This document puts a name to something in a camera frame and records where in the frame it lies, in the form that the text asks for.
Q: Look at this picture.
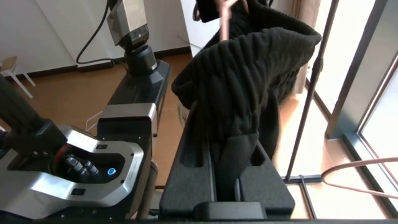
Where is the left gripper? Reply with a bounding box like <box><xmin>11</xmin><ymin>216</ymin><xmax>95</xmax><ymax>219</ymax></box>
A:
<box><xmin>197</xmin><ymin>0</ymin><xmax>224</xmax><ymax>23</ymax></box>

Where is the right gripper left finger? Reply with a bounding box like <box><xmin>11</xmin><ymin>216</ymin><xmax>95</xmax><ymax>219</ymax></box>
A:
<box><xmin>160</xmin><ymin>102</ymin><xmax>217</xmax><ymax>218</ymax></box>

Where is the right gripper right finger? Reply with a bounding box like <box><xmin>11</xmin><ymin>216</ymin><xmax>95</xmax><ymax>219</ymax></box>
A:
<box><xmin>239</xmin><ymin>142</ymin><xmax>295</xmax><ymax>218</ymax></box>

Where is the black knitted garment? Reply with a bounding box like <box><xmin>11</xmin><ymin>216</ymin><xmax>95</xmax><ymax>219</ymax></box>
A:
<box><xmin>171</xmin><ymin>0</ymin><xmax>323</xmax><ymax>202</ymax></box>

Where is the window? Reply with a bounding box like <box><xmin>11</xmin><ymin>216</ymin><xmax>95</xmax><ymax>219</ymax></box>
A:
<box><xmin>306</xmin><ymin>0</ymin><xmax>398</xmax><ymax>218</ymax></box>

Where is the small white stool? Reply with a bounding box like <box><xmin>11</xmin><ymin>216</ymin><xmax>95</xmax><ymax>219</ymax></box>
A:
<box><xmin>0</xmin><ymin>55</ymin><xmax>37</xmax><ymax>99</ymax></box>

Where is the black cable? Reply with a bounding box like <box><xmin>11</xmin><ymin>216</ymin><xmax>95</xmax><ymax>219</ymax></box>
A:
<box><xmin>76</xmin><ymin>2</ymin><xmax>128</xmax><ymax>71</ymax></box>

